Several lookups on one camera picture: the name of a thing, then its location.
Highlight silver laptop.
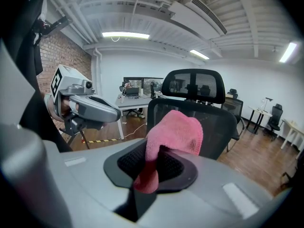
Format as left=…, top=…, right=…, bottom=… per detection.
left=125, top=86, right=140, bottom=97

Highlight white wall pipes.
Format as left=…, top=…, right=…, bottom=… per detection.
left=91, top=47, right=103, bottom=97

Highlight black swivel office chair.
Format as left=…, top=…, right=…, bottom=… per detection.
left=263, top=103, right=285, bottom=141

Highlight round wooden table black base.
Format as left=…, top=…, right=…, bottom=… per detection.
left=248, top=105, right=273, bottom=135

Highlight pale blue table white legs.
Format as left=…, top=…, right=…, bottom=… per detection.
left=115, top=96, right=162, bottom=140

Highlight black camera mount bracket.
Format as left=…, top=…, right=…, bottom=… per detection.
left=33, top=16, right=72, bottom=48

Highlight long ceiling light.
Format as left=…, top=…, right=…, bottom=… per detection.
left=190, top=49, right=210, bottom=60
left=279, top=42, right=298, bottom=63
left=102, top=31, right=150, bottom=39

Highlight white ceiling air conditioner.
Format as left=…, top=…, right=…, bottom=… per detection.
left=170, top=0, right=228, bottom=37

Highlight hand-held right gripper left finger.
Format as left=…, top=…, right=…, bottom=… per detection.
left=45, top=138, right=147, bottom=228

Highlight dark interior window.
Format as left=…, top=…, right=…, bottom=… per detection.
left=123, top=76, right=164, bottom=97

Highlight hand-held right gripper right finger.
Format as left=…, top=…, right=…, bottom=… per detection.
left=137, top=148, right=273, bottom=228

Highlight person's left hand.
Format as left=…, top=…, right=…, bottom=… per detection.
left=61, top=98, right=79, bottom=116

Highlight black desk lamp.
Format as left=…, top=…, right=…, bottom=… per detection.
left=261, top=97, right=274, bottom=111

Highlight black visitor chair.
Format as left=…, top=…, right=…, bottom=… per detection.
left=222, top=98, right=245, bottom=152

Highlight pink cloth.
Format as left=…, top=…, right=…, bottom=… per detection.
left=133, top=110, right=204, bottom=194

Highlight white desk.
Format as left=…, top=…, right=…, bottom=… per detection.
left=280, top=119, right=304, bottom=160

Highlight yellow black striped floor strip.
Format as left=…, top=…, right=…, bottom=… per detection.
left=82, top=138, right=118, bottom=144

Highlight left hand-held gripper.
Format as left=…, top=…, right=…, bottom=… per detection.
left=50, top=64, right=122, bottom=137

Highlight white cable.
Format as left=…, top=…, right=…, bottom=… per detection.
left=124, top=122, right=148, bottom=137

